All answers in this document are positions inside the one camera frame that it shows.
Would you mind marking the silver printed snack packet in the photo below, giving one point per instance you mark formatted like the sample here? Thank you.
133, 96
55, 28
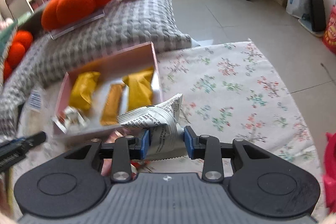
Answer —
166, 135

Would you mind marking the pink cardboard box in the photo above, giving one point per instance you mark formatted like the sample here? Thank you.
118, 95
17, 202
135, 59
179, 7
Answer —
112, 70

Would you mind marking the yellow snack packet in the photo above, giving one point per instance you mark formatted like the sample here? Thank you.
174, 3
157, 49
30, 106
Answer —
140, 90
84, 87

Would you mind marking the black bag on floor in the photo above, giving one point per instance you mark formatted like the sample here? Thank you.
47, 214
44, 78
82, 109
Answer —
317, 15

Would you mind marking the thin yellow snack bar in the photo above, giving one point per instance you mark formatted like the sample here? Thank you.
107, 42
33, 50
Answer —
112, 104

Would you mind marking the white blue plastic bag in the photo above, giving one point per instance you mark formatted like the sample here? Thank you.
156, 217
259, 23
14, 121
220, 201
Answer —
297, 8

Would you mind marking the red shopping bag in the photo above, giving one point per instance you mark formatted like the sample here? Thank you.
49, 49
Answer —
329, 36

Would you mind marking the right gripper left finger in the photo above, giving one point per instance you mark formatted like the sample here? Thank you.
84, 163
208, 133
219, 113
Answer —
126, 149

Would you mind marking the green embroidered pillow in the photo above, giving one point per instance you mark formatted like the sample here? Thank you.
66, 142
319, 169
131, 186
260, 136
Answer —
9, 28

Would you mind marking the grey checkered quilt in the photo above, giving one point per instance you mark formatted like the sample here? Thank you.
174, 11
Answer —
126, 23

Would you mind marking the yellow snack packet in box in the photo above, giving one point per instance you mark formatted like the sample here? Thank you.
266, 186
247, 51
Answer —
140, 90

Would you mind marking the small orange pumpkin cushion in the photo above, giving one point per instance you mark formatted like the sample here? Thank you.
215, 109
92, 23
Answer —
19, 46

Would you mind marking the floral white cloth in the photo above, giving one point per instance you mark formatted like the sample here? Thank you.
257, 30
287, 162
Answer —
229, 91

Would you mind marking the clear acrylic board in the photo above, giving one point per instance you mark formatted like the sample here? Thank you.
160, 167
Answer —
73, 26

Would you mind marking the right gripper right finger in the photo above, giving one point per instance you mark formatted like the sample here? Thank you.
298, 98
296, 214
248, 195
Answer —
207, 148

